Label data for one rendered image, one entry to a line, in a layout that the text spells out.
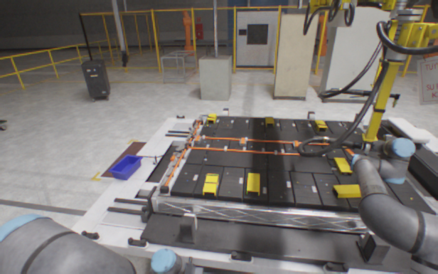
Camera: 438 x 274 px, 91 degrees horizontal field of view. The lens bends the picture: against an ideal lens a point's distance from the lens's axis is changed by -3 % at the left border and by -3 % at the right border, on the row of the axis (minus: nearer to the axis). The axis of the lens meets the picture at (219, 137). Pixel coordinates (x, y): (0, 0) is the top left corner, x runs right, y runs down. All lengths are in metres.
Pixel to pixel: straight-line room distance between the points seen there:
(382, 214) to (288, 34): 5.19
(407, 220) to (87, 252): 0.73
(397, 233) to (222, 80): 5.21
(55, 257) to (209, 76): 5.42
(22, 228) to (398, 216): 0.85
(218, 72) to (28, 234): 5.34
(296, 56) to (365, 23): 1.51
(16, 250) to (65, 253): 0.09
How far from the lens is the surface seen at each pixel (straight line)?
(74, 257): 0.46
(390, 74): 1.56
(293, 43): 5.76
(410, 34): 1.49
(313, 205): 1.36
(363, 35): 6.05
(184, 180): 1.44
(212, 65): 5.63
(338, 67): 5.99
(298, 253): 1.28
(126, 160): 1.98
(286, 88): 5.94
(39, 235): 0.51
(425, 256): 0.81
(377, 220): 0.79
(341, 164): 1.70
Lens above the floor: 1.90
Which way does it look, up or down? 28 degrees down
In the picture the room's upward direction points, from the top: 1 degrees counter-clockwise
